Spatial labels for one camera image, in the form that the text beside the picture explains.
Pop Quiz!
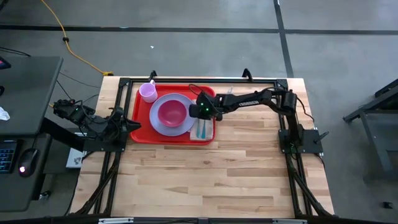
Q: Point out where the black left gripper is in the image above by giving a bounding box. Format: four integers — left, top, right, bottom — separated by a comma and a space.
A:
107, 119, 142, 138

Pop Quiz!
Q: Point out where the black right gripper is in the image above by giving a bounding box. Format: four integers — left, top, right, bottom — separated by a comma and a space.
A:
195, 93, 223, 122

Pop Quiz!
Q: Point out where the beige cloth napkin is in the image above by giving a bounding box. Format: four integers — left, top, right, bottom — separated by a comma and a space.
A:
189, 99, 215, 141

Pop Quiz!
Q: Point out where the lavender plate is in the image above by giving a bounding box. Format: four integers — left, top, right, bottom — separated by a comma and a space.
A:
149, 92, 197, 137

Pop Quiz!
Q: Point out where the pale pink mug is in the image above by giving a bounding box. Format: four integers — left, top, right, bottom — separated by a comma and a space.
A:
139, 80, 159, 104

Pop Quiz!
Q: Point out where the reddish pink bowl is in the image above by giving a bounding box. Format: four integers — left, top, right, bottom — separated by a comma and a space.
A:
157, 99, 188, 128

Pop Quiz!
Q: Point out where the red plastic tray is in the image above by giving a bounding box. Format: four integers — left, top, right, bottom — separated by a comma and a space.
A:
130, 84, 216, 146

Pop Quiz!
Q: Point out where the white printed box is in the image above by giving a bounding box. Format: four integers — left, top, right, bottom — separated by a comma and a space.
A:
65, 147, 87, 169

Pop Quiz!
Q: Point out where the black computer mouse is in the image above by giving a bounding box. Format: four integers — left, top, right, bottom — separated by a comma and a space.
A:
17, 148, 40, 178

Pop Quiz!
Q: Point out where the grey side desk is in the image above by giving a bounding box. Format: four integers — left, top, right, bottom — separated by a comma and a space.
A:
0, 55, 64, 213

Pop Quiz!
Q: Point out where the backlit black keyboard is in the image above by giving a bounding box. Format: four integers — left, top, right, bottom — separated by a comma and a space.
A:
0, 141, 18, 174

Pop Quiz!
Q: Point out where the black device with pink screen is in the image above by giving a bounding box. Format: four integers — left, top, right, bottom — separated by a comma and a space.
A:
0, 55, 12, 71

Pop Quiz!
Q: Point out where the dark grey metal table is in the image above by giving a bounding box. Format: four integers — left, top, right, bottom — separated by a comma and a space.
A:
343, 79, 398, 182

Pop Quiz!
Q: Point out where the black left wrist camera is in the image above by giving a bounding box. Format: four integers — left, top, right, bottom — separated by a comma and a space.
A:
111, 106, 126, 121

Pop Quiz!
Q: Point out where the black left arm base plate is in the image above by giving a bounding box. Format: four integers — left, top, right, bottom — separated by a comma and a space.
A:
82, 129, 129, 153

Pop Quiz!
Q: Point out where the black aluminium table frame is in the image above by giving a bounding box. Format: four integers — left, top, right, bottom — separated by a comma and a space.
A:
68, 76, 336, 218

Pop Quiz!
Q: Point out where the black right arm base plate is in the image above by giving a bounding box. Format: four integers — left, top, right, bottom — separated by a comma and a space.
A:
278, 129, 330, 155

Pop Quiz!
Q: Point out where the silver metal bracket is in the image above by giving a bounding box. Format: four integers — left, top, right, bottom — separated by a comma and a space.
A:
272, 218, 308, 224
98, 217, 134, 224

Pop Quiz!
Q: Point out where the yellow extension cable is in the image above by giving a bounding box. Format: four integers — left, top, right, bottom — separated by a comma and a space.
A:
40, 0, 114, 77

